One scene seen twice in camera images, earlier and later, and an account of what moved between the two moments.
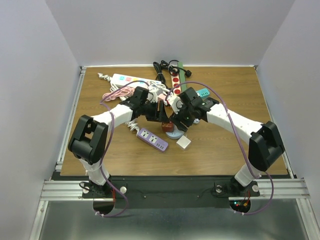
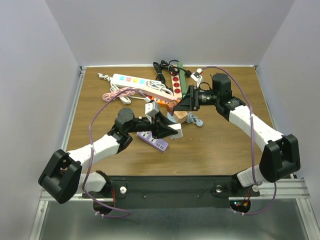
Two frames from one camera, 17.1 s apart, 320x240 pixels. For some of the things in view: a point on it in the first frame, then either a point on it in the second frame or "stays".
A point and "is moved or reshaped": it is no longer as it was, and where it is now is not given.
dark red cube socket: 167,127 is moved or reshaped
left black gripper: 159,116 to 158,126
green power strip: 182,77 stays
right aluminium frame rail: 283,188 stays
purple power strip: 152,139 stays
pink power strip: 161,97 to 159,93
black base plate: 143,192 stays
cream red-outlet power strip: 175,83 stays
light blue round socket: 176,134 is moved or reshaped
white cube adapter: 183,142 to 177,127
